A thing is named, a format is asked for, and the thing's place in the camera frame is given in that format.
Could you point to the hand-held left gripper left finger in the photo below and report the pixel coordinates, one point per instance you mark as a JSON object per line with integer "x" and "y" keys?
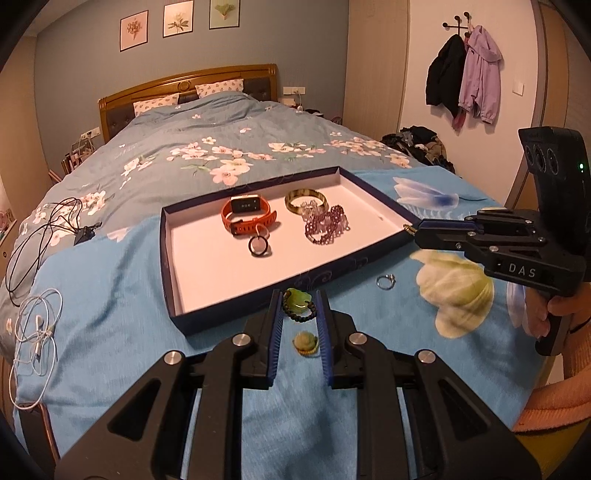
{"x": 276, "y": 337}

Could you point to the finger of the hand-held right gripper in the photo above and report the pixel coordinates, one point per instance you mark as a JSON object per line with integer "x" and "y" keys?
{"x": 443, "y": 223}
{"x": 438, "y": 239}

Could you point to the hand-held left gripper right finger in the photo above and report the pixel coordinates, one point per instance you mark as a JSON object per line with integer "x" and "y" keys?
{"x": 325, "y": 337}

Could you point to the small green yellow pendant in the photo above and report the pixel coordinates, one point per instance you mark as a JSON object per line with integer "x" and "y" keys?
{"x": 304, "y": 342}

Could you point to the dark blue box lid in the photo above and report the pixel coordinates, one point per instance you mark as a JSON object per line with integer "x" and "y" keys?
{"x": 207, "y": 258}

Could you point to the orange smart watch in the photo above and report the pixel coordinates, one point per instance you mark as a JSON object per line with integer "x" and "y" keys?
{"x": 227, "y": 216}

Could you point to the olive gold bangle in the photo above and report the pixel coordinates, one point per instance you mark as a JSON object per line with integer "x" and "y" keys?
{"x": 289, "y": 203}

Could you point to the person's right hand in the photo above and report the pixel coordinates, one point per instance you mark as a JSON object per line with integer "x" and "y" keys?
{"x": 568, "y": 309}

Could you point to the pile of dark clothes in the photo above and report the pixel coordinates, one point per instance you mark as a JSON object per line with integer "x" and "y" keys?
{"x": 415, "y": 143}

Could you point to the maroon scarf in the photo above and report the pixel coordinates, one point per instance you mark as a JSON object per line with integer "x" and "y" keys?
{"x": 459, "y": 120}

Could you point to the person's peach clothing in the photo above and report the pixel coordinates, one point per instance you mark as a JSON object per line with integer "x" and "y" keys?
{"x": 558, "y": 401}

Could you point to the black jacket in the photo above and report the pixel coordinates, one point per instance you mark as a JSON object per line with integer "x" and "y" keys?
{"x": 443, "y": 78}

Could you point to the purple jacket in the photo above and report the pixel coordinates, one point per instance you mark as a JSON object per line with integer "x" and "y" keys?
{"x": 482, "y": 74}

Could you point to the light blue flower blanket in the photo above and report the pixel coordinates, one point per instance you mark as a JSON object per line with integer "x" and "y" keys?
{"x": 115, "y": 323}

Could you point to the person's yellow-green clothing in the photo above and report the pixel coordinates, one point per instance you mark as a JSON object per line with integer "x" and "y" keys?
{"x": 558, "y": 454}

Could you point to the white bedside device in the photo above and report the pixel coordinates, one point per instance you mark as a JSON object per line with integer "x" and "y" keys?
{"x": 291, "y": 102}

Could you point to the grey-blue floral duvet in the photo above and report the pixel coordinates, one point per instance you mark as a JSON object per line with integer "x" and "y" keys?
{"x": 184, "y": 134}

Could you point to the white earphones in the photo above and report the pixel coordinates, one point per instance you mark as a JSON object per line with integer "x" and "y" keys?
{"x": 39, "y": 319}

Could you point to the white dotted pillow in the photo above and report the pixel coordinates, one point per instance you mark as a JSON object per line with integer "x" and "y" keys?
{"x": 154, "y": 104}
{"x": 219, "y": 87}

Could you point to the bedside cosmetics clutter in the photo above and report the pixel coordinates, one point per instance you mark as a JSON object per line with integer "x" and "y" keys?
{"x": 76, "y": 157}

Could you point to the wooden bed headboard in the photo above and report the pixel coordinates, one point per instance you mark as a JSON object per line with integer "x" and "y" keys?
{"x": 184, "y": 83}

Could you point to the green leaf framed picture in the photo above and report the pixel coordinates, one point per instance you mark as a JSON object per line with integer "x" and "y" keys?
{"x": 225, "y": 14}

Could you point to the white flower framed picture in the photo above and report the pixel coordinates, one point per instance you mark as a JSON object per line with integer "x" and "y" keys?
{"x": 178, "y": 18}

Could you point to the pink flower framed picture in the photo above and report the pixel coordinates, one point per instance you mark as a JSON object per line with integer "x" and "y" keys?
{"x": 134, "y": 30}

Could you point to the white light switch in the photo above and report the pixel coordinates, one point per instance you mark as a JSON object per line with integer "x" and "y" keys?
{"x": 519, "y": 88}

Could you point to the black wall coat rack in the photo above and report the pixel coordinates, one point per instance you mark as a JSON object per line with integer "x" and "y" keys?
{"x": 457, "y": 24}

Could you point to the white wall socket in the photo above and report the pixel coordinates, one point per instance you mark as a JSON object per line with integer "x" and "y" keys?
{"x": 292, "y": 90}
{"x": 90, "y": 133}

